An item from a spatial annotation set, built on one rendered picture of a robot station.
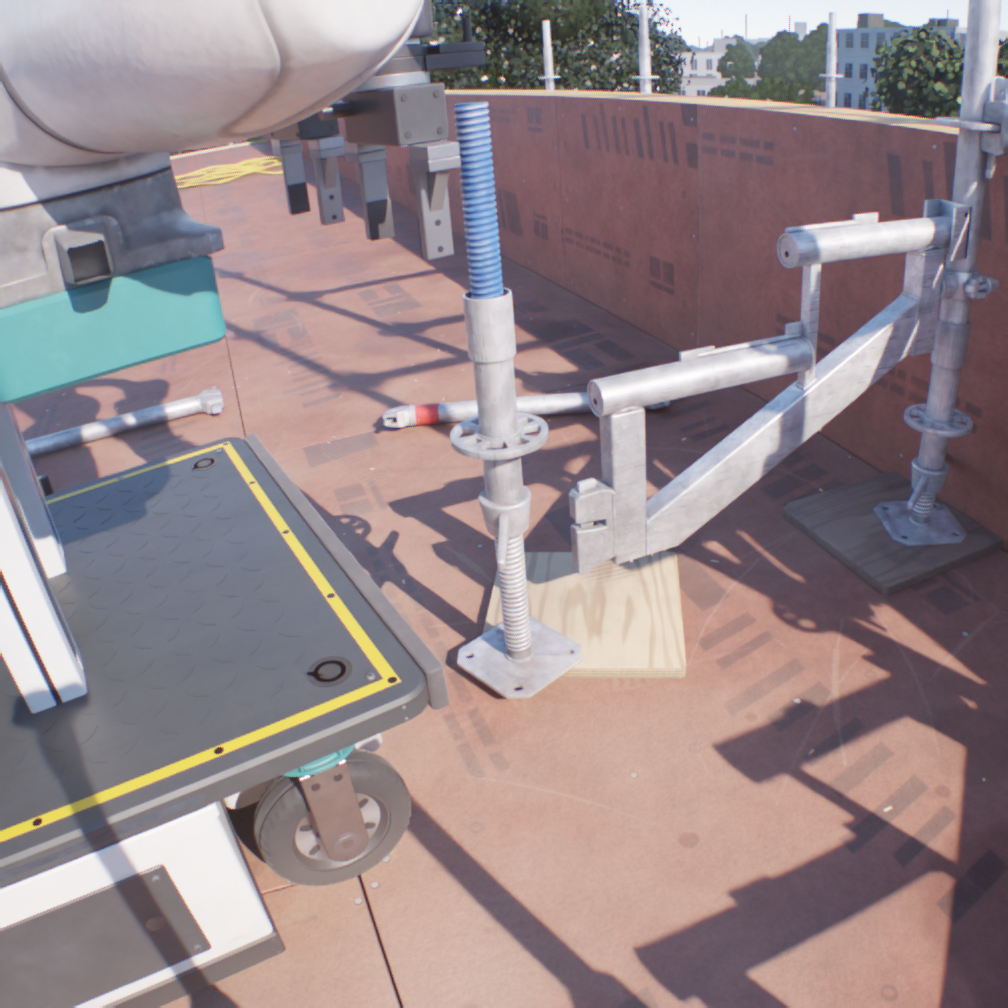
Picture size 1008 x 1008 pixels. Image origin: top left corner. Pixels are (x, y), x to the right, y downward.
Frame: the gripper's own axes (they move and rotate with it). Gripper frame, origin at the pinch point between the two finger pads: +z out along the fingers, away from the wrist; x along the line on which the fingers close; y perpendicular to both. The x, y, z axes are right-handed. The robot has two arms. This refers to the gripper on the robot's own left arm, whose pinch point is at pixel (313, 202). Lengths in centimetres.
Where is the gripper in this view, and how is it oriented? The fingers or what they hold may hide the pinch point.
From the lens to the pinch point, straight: 107.9
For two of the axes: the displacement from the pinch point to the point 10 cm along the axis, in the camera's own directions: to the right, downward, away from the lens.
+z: 0.7, 8.6, 5.1
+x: -5.2, -4.0, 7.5
